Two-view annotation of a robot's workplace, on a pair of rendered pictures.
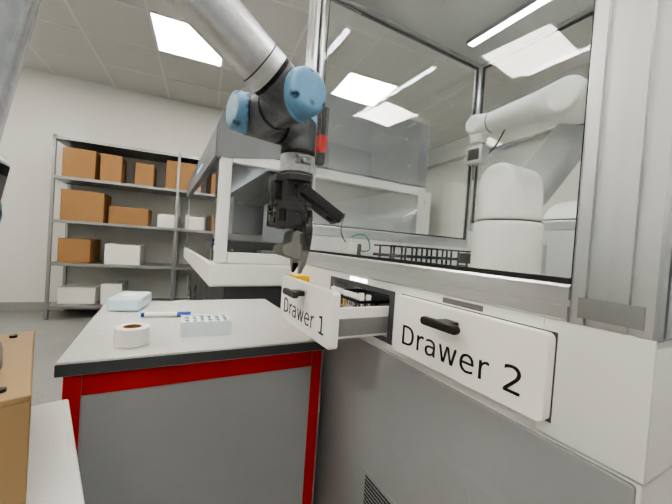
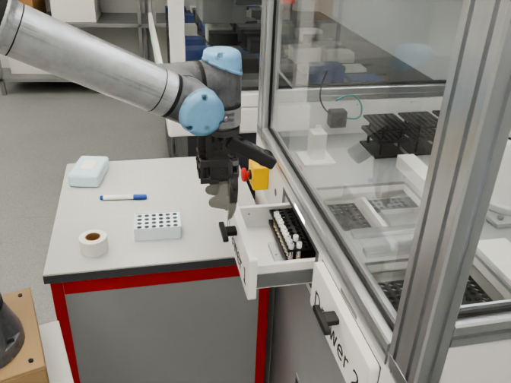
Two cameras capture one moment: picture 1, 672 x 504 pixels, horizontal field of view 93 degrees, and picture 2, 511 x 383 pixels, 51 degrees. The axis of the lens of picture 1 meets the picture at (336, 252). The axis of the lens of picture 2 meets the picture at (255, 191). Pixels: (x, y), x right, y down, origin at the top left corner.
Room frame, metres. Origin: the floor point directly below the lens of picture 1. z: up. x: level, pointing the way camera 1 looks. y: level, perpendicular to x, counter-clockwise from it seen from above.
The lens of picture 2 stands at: (-0.24, -0.24, 1.57)
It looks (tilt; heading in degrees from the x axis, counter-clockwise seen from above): 29 degrees down; 15
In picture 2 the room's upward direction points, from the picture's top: 2 degrees clockwise
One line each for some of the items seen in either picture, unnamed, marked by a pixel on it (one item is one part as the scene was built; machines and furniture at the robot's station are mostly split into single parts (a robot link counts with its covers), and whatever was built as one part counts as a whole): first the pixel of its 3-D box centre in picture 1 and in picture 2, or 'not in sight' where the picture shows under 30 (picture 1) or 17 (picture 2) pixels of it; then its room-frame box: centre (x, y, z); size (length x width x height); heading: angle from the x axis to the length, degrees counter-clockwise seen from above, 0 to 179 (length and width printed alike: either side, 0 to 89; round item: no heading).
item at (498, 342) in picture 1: (454, 343); (339, 330); (0.52, -0.20, 0.87); 0.29 x 0.02 x 0.11; 28
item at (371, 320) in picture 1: (379, 307); (325, 237); (0.83, -0.12, 0.86); 0.40 x 0.26 x 0.06; 118
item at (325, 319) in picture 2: (444, 324); (328, 318); (0.51, -0.18, 0.91); 0.07 x 0.04 x 0.01; 28
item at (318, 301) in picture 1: (305, 306); (239, 242); (0.73, 0.06, 0.87); 0.29 x 0.02 x 0.11; 28
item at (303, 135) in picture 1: (298, 131); (220, 77); (0.71, 0.10, 1.26); 0.09 x 0.08 x 0.11; 131
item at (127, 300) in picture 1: (130, 300); (89, 170); (1.09, 0.68, 0.78); 0.15 x 0.10 x 0.04; 17
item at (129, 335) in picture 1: (132, 334); (93, 242); (0.73, 0.45, 0.78); 0.07 x 0.07 x 0.04
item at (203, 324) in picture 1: (205, 324); (157, 225); (0.87, 0.34, 0.78); 0.12 x 0.08 x 0.04; 116
